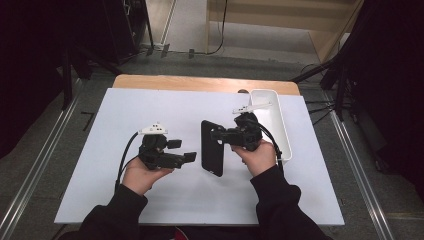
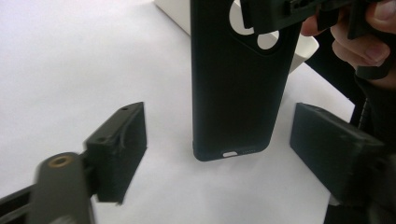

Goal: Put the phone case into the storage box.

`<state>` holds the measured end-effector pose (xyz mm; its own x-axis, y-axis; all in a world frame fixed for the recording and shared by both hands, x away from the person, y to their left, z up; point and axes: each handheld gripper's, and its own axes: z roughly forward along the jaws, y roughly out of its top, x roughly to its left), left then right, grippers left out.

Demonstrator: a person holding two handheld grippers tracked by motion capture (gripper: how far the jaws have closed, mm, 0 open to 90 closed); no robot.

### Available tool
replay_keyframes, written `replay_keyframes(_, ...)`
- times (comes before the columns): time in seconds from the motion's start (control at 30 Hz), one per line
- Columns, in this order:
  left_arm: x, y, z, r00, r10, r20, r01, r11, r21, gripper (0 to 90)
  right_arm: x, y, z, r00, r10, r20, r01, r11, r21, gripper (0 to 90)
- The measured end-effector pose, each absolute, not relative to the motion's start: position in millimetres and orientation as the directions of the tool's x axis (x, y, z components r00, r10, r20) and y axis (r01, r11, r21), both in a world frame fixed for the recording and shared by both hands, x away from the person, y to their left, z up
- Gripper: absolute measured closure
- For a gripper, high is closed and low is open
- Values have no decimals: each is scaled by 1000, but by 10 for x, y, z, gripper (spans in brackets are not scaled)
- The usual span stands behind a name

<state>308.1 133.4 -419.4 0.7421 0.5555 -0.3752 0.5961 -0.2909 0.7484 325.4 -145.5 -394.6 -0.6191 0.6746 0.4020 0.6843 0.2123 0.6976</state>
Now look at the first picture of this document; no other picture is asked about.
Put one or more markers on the white plastic bin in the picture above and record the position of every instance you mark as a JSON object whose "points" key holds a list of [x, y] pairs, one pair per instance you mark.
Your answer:
{"points": [[278, 123]]}

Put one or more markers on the person's right hand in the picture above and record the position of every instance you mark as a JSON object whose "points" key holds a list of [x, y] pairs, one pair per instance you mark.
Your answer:
{"points": [[260, 160]]}

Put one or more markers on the black phone case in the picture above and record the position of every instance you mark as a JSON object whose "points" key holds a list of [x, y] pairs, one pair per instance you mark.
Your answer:
{"points": [[211, 160]]}

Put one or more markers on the white board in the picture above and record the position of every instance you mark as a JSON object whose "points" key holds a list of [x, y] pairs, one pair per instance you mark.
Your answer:
{"points": [[186, 103]]}

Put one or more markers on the black cabinet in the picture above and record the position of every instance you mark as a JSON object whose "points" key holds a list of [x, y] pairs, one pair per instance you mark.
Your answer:
{"points": [[123, 30]]}

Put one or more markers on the wooden table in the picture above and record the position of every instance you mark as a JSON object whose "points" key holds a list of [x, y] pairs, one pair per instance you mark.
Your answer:
{"points": [[186, 83]]}

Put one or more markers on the person's left hand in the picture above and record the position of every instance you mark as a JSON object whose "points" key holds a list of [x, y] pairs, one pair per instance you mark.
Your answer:
{"points": [[143, 176]]}

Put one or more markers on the dark curtain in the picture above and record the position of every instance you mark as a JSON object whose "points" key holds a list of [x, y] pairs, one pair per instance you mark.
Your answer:
{"points": [[26, 66], [396, 83]]}

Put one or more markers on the aluminium floor rail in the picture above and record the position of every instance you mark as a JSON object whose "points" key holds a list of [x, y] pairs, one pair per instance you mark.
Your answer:
{"points": [[361, 173], [33, 173]]}

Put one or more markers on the light wooden frame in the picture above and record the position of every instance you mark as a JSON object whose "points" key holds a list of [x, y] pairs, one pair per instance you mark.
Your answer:
{"points": [[276, 16]]}

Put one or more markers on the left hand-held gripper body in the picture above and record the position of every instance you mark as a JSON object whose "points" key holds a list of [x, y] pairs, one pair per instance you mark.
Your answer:
{"points": [[156, 156]]}

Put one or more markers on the black tripod stand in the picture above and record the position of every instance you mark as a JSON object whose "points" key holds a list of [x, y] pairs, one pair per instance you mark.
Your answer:
{"points": [[338, 83]]}

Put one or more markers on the black metal stand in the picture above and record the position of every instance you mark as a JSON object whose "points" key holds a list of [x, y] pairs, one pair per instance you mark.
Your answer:
{"points": [[68, 80]]}

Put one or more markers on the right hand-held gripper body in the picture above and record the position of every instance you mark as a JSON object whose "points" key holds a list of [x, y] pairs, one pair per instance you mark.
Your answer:
{"points": [[248, 133]]}

